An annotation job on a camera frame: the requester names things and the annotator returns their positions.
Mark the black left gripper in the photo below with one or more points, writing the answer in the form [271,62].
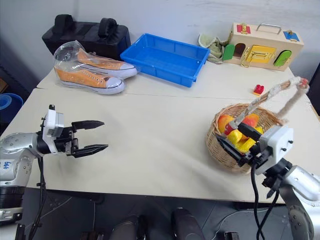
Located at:
[67,141]

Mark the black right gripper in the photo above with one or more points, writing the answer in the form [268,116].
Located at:
[251,156]

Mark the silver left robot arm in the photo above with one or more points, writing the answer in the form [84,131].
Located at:
[15,145]

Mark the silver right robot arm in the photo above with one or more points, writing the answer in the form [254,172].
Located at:
[302,185]

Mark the yellow toy fruit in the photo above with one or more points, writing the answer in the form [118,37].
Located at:
[258,130]
[236,137]
[246,147]

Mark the orange red toy peach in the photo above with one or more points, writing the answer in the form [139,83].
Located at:
[223,122]
[251,121]

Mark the red and yellow toy block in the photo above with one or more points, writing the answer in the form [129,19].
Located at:
[258,90]

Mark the orange canvas sneaker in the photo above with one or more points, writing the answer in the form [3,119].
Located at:
[82,78]
[105,63]

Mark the blue plastic bucket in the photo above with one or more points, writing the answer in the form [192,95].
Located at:
[8,106]

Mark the orange sneakers in plastic bag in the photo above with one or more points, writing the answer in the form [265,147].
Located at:
[65,53]

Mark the green cloth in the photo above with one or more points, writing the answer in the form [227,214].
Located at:
[213,48]

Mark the wooden lock box toy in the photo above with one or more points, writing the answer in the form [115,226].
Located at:
[262,45]

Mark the dark rounded shape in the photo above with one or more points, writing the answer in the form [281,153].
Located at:
[186,225]
[127,228]

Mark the black padded bag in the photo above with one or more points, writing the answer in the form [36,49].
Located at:
[85,35]

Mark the blue plastic tray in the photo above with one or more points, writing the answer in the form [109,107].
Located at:
[162,57]

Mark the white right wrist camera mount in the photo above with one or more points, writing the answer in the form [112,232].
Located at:
[277,145]

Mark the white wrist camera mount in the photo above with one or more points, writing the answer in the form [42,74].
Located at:
[51,125]
[277,145]

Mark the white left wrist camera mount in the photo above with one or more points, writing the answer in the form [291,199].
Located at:
[51,125]

